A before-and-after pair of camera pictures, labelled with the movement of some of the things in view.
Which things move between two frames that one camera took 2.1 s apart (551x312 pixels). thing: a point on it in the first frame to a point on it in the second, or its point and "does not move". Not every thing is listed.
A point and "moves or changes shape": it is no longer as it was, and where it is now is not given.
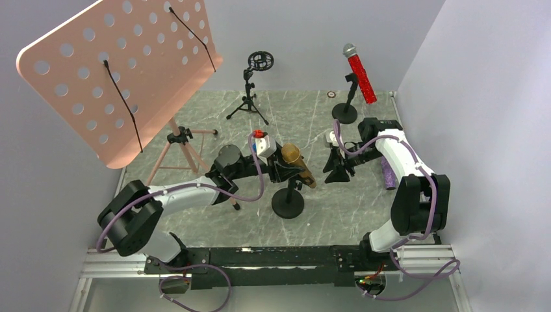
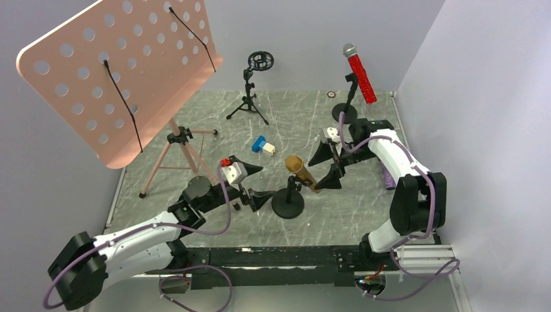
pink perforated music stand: (120, 71) does not move
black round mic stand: (346, 113) does not move
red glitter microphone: (358, 65) does not move
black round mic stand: (288, 203) does not move
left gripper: (281, 164) to (244, 190)
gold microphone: (291, 153) moves or changes shape
